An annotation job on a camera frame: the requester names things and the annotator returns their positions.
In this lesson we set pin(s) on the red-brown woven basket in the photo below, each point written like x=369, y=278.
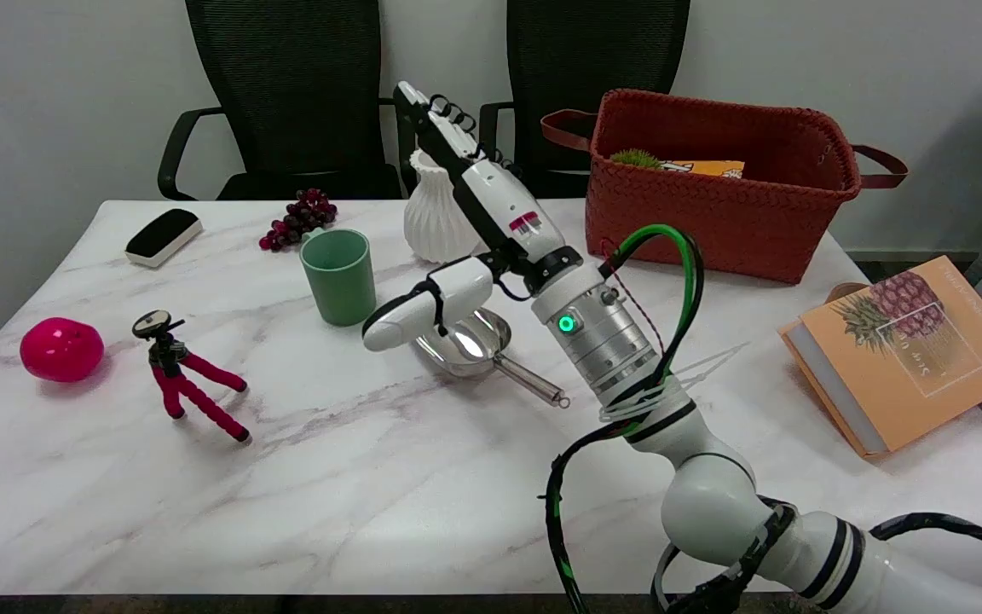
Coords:
x=704, y=222

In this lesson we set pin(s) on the black white board eraser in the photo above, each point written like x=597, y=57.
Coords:
x=163, y=234

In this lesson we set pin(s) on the green spiky plant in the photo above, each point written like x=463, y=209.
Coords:
x=634, y=159

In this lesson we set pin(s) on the red black flexible tripod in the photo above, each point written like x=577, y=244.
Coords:
x=169, y=362

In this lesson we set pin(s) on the shiny metal scoop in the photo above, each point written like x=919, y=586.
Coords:
x=478, y=351

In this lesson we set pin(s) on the orange pineapple book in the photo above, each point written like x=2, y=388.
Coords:
x=917, y=358

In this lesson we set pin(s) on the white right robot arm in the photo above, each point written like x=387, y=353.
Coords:
x=610, y=341

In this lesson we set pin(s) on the black mesh office chair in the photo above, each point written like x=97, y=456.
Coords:
x=593, y=51
x=286, y=85

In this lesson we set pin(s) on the green plastic cup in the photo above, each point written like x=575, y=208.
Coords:
x=339, y=281

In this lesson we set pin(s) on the brown round coaster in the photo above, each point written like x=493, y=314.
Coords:
x=842, y=292

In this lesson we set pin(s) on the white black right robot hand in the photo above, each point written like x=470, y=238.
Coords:
x=504, y=209

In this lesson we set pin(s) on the orange box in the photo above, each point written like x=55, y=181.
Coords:
x=704, y=168

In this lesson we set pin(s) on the white ribbed vase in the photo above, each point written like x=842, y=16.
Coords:
x=431, y=223

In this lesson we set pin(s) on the dark red grape bunch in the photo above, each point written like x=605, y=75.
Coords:
x=297, y=217

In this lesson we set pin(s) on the magenta plastic ball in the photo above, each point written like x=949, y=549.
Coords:
x=60, y=350

